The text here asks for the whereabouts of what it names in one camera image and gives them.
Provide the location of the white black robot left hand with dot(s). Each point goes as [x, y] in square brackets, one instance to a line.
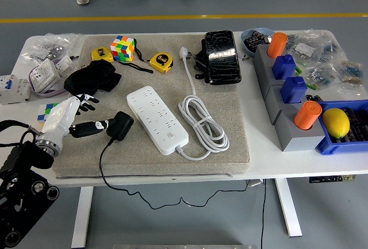
[60, 114]

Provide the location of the white power strip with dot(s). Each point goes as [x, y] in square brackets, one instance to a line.
[155, 119]

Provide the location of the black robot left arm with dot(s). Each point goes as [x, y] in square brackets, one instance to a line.
[28, 157]

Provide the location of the small colourful puzzle cube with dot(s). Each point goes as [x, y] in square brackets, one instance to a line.
[43, 114]

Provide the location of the purple bowl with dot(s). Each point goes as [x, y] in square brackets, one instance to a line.
[54, 93]

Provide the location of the black cloth pouch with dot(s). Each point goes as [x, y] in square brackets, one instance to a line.
[92, 79]

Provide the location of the white circuit breaker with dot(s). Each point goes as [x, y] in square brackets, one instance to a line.
[14, 91]

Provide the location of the clear bag of metal parts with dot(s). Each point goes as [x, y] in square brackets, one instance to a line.
[51, 46]

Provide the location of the yellow tape measure plain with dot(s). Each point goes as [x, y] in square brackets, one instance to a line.
[100, 53]

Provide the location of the large colourful puzzle cube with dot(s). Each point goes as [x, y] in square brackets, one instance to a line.
[122, 49]

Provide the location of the grey-brown mat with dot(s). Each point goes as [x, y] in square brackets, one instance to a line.
[143, 165]

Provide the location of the white table leg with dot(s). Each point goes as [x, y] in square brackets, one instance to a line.
[82, 217]
[289, 208]

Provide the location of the yellow tape measure 5m print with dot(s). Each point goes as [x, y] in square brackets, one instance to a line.
[161, 60]

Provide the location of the glossy black case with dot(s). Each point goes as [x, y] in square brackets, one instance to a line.
[222, 59]

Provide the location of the small metal clip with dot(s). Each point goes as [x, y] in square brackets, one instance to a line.
[245, 57]

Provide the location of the black capacitors heap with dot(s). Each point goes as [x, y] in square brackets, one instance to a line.
[358, 125]
[254, 42]

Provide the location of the grey peg holder block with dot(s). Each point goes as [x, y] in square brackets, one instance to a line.
[261, 65]
[299, 141]
[273, 99]

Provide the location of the light blue bowl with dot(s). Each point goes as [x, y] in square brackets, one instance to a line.
[258, 30]

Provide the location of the orange cylinder peg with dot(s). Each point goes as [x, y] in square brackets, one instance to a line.
[307, 115]
[277, 45]

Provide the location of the blue block peg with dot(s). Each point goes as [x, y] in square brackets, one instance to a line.
[284, 66]
[293, 89]

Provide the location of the small green connector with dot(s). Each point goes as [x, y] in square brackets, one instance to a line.
[312, 86]
[298, 69]

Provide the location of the clear bag with white label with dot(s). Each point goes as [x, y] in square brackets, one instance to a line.
[304, 49]

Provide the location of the small black components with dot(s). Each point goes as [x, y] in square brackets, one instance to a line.
[313, 98]

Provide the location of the clear bag of blue resistors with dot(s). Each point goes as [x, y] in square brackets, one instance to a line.
[319, 75]

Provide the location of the blue plastic bin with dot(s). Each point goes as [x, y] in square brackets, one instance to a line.
[327, 145]

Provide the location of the yellow lemon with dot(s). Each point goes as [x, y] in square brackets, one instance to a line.
[336, 122]

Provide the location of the black table control panel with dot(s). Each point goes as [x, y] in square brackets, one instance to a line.
[330, 179]

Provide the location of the clear bag of striped resistors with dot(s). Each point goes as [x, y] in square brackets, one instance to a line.
[349, 70]

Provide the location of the white wall socket panel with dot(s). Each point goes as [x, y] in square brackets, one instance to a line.
[66, 64]
[43, 75]

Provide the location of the metal bracket under table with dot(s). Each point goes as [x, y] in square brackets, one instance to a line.
[256, 183]

